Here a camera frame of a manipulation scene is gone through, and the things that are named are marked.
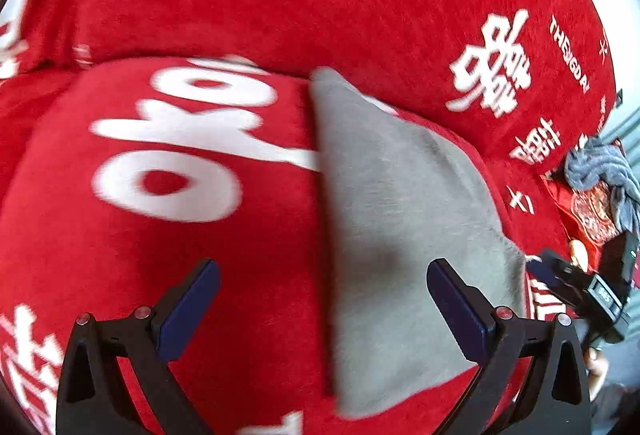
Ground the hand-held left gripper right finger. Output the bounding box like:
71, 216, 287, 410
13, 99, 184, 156
426, 257, 594, 435

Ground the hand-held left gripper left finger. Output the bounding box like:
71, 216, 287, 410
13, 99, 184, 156
55, 257, 221, 435

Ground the person's right hand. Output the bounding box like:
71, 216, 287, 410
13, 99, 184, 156
584, 346, 610, 400

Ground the grey small cloth garment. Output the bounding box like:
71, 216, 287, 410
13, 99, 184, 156
309, 66, 530, 420

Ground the grey-blue towel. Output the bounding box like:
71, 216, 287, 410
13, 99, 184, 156
564, 135, 640, 233

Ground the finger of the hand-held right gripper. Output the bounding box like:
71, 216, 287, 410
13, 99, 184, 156
525, 249, 590, 312

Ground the red bag with round print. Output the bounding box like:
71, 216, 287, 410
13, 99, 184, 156
544, 139, 628, 272

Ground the red printed sofa cover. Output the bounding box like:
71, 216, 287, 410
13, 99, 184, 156
0, 0, 618, 435

